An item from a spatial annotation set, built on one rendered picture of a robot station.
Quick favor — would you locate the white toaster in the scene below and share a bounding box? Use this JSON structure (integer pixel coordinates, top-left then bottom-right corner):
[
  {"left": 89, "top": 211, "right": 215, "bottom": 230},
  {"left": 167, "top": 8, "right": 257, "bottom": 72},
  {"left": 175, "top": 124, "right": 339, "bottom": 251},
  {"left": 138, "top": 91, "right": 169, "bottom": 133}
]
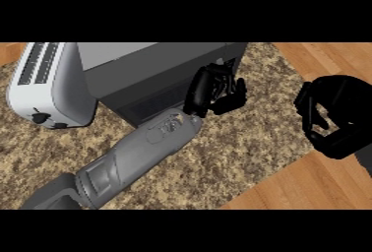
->
[{"left": 5, "top": 42, "right": 99, "bottom": 130}]

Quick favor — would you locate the dark grey microwave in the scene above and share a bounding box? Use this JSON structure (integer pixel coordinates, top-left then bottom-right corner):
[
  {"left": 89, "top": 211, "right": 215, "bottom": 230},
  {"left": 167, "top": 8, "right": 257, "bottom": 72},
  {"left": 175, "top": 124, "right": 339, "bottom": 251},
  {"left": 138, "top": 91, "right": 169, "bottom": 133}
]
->
[{"left": 76, "top": 42, "right": 250, "bottom": 129}]

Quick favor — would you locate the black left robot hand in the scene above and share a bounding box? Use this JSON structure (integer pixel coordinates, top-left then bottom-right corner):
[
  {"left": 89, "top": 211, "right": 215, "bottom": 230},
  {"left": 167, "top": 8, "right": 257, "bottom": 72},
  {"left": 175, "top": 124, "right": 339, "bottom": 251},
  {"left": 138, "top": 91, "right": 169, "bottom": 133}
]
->
[{"left": 182, "top": 63, "right": 249, "bottom": 119}]

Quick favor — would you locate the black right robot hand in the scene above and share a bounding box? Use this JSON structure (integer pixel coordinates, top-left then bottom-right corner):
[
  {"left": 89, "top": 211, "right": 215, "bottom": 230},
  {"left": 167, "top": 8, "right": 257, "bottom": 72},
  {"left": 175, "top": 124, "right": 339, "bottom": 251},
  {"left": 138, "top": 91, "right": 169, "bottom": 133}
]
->
[{"left": 293, "top": 75, "right": 372, "bottom": 160}]

